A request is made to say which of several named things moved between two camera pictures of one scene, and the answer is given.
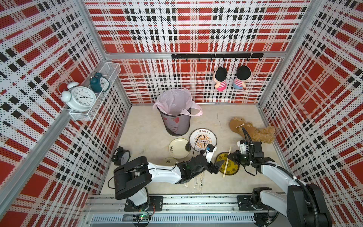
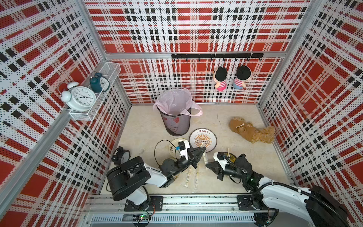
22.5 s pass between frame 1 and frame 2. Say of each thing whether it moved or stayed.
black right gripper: moved
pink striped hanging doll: stayed
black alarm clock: stayed
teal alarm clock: stayed
